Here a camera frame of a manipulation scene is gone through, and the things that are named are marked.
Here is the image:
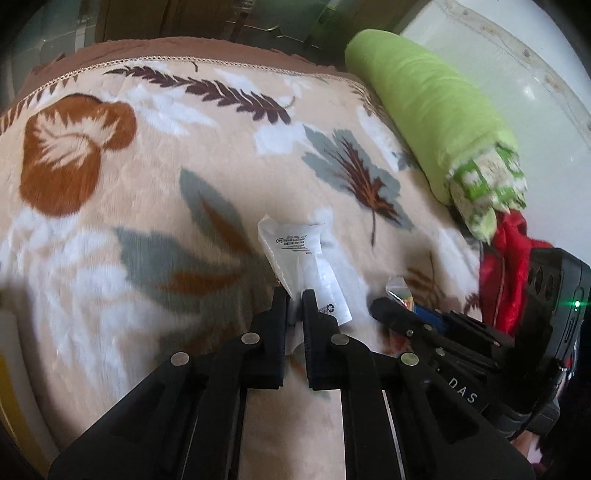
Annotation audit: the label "clear plastic wrapper black print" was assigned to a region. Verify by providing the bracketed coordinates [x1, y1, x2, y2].
[257, 210, 354, 356]

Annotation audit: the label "red jacket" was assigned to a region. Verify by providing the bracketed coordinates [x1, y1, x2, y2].
[479, 210, 555, 335]

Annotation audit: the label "small rainbow striped item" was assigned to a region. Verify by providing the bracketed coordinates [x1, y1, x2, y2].
[385, 276, 416, 310]

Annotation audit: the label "wooden wardrobe glass doors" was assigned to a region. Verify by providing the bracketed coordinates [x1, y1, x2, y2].
[0, 0, 352, 61]

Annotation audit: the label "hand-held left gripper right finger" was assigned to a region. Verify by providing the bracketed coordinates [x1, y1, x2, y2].
[301, 288, 536, 480]

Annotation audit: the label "green rolled quilt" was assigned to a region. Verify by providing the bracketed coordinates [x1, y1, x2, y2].
[344, 28, 528, 241]

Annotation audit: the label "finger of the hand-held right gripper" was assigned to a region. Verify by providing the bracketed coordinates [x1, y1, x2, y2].
[372, 298, 445, 365]
[436, 311, 515, 370]

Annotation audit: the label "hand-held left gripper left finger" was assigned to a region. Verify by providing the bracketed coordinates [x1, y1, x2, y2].
[48, 288, 291, 480]

